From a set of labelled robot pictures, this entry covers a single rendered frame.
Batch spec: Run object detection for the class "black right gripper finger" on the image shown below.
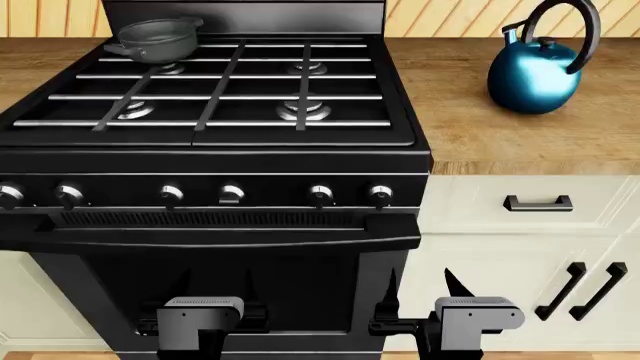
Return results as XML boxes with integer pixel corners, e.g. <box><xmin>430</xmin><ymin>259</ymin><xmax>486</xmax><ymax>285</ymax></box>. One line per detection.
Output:
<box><xmin>443</xmin><ymin>267</ymin><xmax>477</xmax><ymax>300</ymax></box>
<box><xmin>375</xmin><ymin>267</ymin><xmax>402</xmax><ymax>321</ymax></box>

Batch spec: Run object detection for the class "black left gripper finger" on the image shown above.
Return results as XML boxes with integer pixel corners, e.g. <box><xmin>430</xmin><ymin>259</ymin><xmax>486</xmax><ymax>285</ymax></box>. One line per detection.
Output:
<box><xmin>174</xmin><ymin>267</ymin><xmax>193</xmax><ymax>301</ymax></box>
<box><xmin>243</xmin><ymin>268</ymin><xmax>262</xmax><ymax>306</ymax></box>

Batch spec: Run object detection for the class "silver black stove knob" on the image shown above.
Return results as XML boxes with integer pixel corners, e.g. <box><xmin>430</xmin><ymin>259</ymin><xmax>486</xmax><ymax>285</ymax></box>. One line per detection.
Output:
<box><xmin>0</xmin><ymin>182</ymin><xmax>26</xmax><ymax>211</ymax></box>
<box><xmin>218</xmin><ymin>183</ymin><xmax>246</xmax><ymax>206</ymax></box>
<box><xmin>308</xmin><ymin>183</ymin><xmax>335</xmax><ymax>210</ymax></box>
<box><xmin>369</xmin><ymin>183</ymin><xmax>395</xmax><ymax>210</ymax></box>
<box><xmin>159</xmin><ymin>183</ymin><xmax>185</xmax><ymax>210</ymax></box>
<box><xmin>54</xmin><ymin>182</ymin><xmax>85</xmax><ymax>211</ymax></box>

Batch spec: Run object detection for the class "black gas range stove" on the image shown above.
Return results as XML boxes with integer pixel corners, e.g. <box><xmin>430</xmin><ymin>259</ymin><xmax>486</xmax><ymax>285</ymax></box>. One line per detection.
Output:
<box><xmin>0</xmin><ymin>0</ymin><xmax>434</xmax><ymax>360</ymax></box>

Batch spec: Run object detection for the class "cream cabinet door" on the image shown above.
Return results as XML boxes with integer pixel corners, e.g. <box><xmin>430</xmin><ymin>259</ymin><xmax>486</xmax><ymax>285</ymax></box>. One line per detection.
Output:
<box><xmin>0</xmin><ymin>248</ymin><xmax>110</xmax><ymax>353</ymax></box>
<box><xmin>574</xmin><ymin>233</ymin><xmax>640</xmax><ymax>354</ymax></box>
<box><xmin>398</xmin><ymin>233</ymin><xmax>623</xmax><ymax>354</ymax></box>

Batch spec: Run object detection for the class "black oven door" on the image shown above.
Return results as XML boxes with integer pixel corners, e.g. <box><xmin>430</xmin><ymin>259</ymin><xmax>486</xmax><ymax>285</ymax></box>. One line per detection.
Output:
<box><xmin>27</xmin><ymin>246</ymin><xmax>409</xmax><ymax>356</ymax></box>

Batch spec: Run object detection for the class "cream drawer front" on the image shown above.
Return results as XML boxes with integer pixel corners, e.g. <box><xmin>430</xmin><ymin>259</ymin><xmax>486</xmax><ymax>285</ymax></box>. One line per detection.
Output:
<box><xmin>420</xmin><ymin>174</ymin><xmax>640</xmax><ymax>237</ymax></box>

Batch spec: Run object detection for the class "black grate with silver bars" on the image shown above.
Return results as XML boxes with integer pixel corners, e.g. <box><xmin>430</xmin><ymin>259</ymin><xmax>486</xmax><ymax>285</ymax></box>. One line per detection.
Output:
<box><xmin>12</xmin><ymin>38</ymin><xmax>392</xmax><ymax>132</ymax></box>

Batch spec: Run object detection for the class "black oven door handle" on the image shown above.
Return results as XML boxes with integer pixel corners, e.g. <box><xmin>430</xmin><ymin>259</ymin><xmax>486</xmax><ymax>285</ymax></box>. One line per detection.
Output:
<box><xmin>0</xmin><ymin>213</ymin><xmax>423</xmax><ymax>252</ymax></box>

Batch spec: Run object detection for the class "black cabinet door handle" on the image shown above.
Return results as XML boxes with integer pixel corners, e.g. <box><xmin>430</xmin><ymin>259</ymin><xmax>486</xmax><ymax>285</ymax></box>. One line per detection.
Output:
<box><xmin>569</xmin><ymin>261</ymin><xmax>628</xmax><ymax>323</ymax></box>
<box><xmin>534</xmin><ymin>261</ymin><xmax>588</xmax><ymax>322</ymax></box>

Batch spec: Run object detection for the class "black drawer handle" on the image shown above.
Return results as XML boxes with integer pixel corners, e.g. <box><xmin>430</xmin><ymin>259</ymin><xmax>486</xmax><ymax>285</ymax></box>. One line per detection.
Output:
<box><xmin>502</xmin><ymin>194</ymin><xmax>575</xmax><ymax>213</ymax></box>

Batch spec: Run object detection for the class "blue kettle with black handle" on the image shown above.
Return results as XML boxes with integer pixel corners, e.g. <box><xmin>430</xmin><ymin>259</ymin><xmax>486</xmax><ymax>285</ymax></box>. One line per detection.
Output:
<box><xmin>486</xmin><ymin>0</ymin><xmax>602</xmax><ymax>116</ymax></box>

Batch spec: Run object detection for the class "dark grey two-handled pot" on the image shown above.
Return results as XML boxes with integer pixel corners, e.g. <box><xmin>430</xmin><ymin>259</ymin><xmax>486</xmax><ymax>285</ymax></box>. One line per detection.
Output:
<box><xmin>103</xmin><ymin>15</ymin><xmax>205</xmax><ymax>65</ymax></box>

